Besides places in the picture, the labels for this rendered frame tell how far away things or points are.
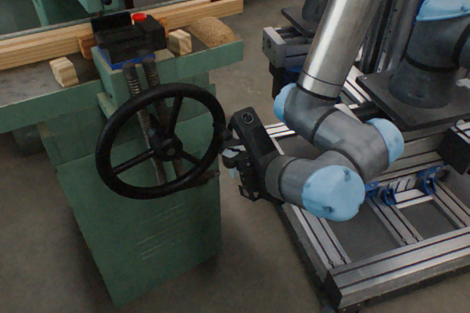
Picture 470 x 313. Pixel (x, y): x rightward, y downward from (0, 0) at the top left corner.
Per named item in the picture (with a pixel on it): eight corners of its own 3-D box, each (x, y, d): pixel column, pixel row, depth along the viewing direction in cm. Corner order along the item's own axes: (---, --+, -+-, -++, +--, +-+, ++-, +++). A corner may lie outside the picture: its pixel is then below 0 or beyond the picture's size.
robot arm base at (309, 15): (331, 5, 136) (336, -24, 130) (354, 21, 125) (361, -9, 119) (294, 10, 133) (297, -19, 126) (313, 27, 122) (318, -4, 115)
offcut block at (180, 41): (170, 50, 92) (168, 33, 89) (181, 45, 94) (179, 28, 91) (180, 56, 90) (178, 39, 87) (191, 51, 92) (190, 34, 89)
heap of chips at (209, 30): (209, 47, 93) (208, 33, 91) (184, 27, 102) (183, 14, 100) (240, 39, 97) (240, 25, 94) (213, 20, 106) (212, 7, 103)
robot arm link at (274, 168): (271, 168, 57) (312, 149, 60) (257, 163, 61) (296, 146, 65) (283, 212, 59) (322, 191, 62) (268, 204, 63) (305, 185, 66)
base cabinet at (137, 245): (114, 311, 133) (51, 170, 87) (74, 202, 171) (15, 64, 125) (224, 252, 151) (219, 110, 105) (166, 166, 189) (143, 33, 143)
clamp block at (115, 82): (116, 112, 77) (106, 75, 71) (97, 83, 86) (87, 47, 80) (181, 92, 83) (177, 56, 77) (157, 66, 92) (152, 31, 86)
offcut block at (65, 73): (63, 88, 79) (57, 68, 76) (56, 79, 81) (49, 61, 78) (79, 82, 81) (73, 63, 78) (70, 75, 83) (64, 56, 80)
